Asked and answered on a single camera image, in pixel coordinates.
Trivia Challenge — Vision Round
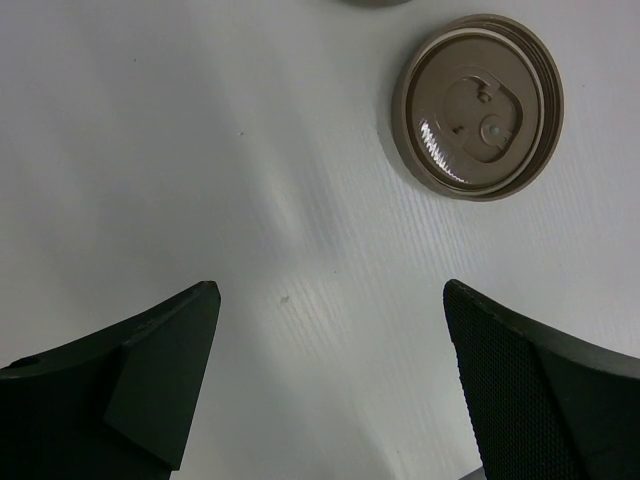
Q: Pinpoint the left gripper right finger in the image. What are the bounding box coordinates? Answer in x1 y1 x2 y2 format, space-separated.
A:
443 280 639 479

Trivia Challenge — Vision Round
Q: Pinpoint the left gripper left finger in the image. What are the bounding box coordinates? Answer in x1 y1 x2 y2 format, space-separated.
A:
1 281 221 479

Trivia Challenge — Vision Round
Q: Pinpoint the brown steel lunch container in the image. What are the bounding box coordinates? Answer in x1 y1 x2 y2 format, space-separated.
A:
341 0 411 9

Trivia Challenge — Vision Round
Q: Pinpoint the brown round lid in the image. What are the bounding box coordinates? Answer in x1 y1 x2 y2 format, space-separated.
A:
390 14 564 202

